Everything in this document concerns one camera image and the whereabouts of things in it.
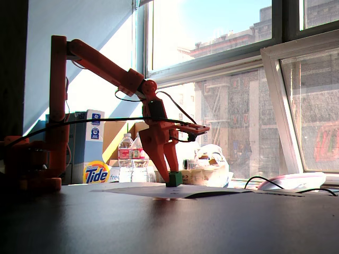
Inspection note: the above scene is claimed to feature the Tide detergent cardboard box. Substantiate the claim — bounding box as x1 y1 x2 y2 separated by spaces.
63 121 159 184

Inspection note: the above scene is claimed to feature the white open window sash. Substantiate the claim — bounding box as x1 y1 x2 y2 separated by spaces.
260 29 339 180

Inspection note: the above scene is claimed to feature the window frame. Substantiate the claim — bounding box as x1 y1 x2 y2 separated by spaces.
132 0 339 186

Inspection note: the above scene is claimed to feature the green cube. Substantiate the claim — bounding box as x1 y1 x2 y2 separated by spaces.
166 171 182 188

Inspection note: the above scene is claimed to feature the black camera cable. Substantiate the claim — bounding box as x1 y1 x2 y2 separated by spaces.
0 117 191 149

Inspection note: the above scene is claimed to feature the blue white carton with stickers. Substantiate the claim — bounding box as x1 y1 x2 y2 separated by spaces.
45 109 105 170

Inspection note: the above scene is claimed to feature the pink white pencil case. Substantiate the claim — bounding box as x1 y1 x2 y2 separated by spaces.
258 171 327 191

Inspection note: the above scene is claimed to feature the white numbered grid paper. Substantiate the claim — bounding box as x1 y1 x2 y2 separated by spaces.
90 182 252 199

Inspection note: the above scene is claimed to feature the black looped adapter cable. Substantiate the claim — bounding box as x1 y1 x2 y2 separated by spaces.
243 176 286 190

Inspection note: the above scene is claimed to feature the black adapter cable with plug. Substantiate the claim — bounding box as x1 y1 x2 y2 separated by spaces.
296 187 338 197

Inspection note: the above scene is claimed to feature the clear water bottle red label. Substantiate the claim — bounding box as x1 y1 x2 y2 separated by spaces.
118 133 135 183
131 133 149 183

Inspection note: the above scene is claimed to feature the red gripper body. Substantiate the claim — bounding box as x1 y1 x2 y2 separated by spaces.
144 118 180 145

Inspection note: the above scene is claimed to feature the red wrist camera mount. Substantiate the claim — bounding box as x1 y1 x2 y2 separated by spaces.
174 123 210 143

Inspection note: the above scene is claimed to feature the clear plastic bag with packets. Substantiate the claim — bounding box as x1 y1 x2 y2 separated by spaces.
182 144 234 188

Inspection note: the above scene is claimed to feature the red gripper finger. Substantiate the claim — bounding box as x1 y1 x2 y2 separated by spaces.
138 126 171 184
164 139 180 173

